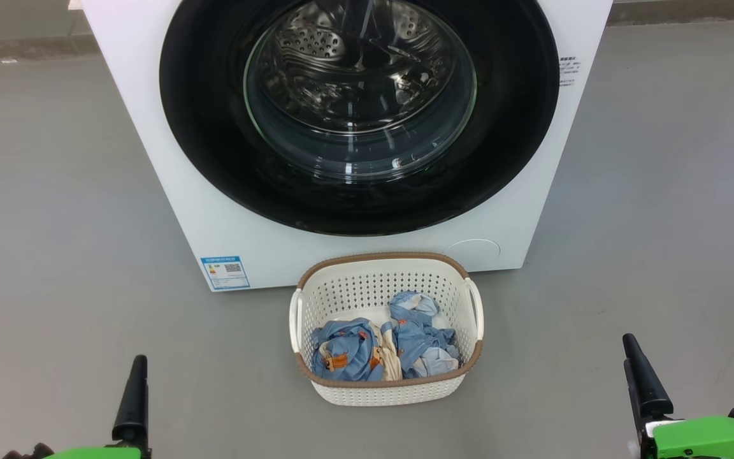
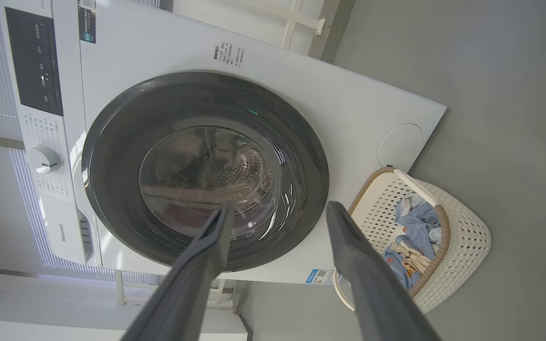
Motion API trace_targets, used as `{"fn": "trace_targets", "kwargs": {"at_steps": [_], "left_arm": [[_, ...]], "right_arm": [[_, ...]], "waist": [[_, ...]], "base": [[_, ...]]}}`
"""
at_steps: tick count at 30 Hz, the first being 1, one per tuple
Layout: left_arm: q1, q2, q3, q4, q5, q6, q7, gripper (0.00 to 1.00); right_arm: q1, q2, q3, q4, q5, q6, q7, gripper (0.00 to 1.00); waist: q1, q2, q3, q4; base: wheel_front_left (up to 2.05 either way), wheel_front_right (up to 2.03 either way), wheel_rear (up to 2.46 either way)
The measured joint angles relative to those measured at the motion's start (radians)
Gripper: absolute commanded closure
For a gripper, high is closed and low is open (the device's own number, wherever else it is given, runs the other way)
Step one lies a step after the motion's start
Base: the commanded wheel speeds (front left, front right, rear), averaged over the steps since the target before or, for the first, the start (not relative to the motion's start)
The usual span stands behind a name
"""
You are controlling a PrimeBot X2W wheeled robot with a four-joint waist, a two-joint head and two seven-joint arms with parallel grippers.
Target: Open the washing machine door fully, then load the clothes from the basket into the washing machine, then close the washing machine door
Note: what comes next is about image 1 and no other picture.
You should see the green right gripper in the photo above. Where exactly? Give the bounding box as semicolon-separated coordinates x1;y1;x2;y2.
622;333;734;459

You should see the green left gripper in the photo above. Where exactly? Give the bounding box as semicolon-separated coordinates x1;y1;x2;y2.
42;355;152;459

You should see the light blue garment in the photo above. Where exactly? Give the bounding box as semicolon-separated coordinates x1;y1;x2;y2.
383;291;461;380

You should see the grey washing machine door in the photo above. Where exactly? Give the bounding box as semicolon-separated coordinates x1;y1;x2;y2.
159;0;561;237

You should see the white front-load washing machine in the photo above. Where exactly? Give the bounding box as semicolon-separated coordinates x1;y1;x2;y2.
80;0;615;293

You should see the perforated steel washer drum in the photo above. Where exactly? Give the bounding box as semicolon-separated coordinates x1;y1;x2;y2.
259;0;463;138

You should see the blue energy label sticker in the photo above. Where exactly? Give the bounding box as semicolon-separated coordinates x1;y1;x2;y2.
200;256;251;291

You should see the round white filter cover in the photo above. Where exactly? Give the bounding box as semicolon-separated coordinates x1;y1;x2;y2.
445;239;501;261

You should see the white perforated laundry basket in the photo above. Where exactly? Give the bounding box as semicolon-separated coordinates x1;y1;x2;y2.
289;252;485;407

